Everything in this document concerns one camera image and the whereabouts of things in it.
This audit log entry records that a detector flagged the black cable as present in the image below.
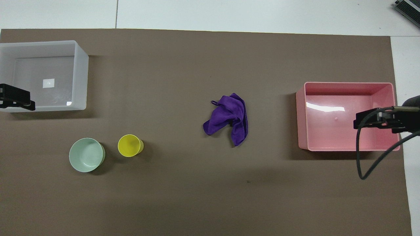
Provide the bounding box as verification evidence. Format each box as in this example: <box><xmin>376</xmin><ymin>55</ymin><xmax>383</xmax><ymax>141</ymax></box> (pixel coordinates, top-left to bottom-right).
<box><xmin>356</xmin><ymin>106</ymin><xmax>420</xmax><ymax>180</ymax></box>

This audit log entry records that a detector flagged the pink plastic box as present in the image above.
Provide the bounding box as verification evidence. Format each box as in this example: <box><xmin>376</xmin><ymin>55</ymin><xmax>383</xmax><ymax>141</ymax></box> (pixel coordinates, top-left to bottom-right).
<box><xmin>296</xmin><ymin>82</ymin><xmax>401</xmax><ymax>152</ymax></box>

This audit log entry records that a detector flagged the purple cloth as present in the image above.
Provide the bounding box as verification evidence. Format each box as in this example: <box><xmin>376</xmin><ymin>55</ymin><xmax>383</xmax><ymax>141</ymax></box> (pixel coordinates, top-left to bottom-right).
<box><xmin>203</xmin><ymin>93</ymin><xmax>248</xmax><ymax>147</ymax></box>

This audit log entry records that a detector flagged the yellow plastic cup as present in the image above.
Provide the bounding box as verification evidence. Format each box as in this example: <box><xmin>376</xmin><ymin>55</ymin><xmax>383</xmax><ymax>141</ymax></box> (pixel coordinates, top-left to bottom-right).
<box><xmin>118</xmin><ymin>134</ymin><xmax>144</xmax><ymax>157</ymax></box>

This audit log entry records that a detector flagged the pale green bowl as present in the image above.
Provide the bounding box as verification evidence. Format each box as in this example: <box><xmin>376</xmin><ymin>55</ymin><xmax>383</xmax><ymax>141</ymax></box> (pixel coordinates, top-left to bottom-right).
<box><xmin>69</xmin><ymin>138</ymin><xmax>106</xmax><ymax>173</ymax></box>

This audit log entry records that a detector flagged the clear plastic box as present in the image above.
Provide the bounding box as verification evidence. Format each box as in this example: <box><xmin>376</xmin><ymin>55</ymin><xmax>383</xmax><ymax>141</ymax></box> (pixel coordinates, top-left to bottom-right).
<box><xmin>0</xmin><ymin>40</ymin><xmax>89</xmax><ymax>113</ymax></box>

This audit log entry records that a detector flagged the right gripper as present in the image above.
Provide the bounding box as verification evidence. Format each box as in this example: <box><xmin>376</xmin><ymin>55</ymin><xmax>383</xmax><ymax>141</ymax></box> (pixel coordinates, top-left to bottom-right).
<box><xmin>353</xmin><ymin>95</ymin><xmax>420</xmax><ymax>133</ymax></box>

